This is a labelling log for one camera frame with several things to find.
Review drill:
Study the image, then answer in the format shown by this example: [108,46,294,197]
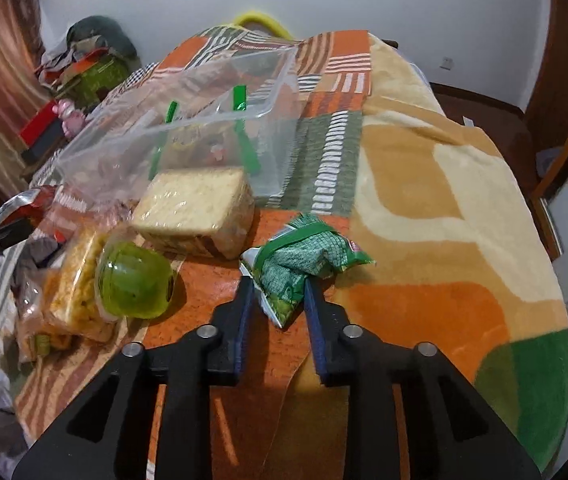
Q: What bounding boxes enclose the yellow snack bag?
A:
[46,226,114,342]

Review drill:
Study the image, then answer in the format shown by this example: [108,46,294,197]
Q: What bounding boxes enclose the wooden door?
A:
[525,0,568,200]

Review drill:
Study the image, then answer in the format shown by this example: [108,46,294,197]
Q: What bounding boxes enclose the red box on nightstand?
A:
[19,100,64,165]

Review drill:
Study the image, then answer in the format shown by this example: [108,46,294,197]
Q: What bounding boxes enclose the wrapped sponge cake block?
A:
[131,168,255,260]

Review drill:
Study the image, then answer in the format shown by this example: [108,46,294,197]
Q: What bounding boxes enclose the red snack packet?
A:
[0,184,88,243]

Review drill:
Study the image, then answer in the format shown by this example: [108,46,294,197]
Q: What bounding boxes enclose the pile of clothes and boxes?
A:
[34,15,140,110]

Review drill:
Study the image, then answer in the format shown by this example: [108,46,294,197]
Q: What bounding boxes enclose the white wall socket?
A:
[440,58,453,70]

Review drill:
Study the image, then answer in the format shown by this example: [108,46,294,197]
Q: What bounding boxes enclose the clear plastic storage bin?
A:
[56,47,301,200]

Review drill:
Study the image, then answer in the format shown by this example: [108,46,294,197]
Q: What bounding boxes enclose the green round plastic container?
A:
[95,240,174,320]

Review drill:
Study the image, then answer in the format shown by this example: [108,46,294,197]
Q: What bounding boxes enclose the green snack packet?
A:
[239,214,373,330]

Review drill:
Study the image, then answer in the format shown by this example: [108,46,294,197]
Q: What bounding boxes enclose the pink plush toy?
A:
[52,99,86,140]

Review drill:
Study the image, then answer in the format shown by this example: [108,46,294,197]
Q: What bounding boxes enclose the patchwork orange bed blanket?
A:
[8,30,568,479]

